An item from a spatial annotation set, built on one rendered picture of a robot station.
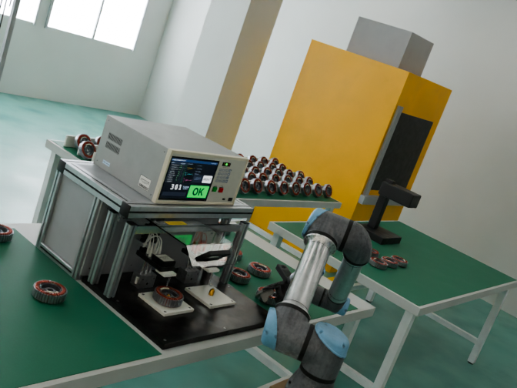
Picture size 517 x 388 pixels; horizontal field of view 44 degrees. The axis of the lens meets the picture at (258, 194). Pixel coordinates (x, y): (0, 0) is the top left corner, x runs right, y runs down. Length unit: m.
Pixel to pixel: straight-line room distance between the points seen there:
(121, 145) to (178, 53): 7.75
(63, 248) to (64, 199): 0.18
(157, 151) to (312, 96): 4.01
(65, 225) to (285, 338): 0.99
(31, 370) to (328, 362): 0.84
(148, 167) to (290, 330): 0.81
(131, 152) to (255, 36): 4.11
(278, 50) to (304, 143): 2.92
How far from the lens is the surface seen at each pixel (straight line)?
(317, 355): 1.96
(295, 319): 1.97
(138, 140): 2.40
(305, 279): 2.05
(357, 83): 5.98
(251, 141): 8.96
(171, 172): 2.30
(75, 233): 2.45
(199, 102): 6.43
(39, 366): 1.92
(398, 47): 6.15
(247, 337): 2.43
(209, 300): 2.52
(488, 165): 7.36
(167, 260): 2.38
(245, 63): 6.40
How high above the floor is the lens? 1.77
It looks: 13 degrees down
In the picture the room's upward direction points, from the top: 20 degrees clockwise
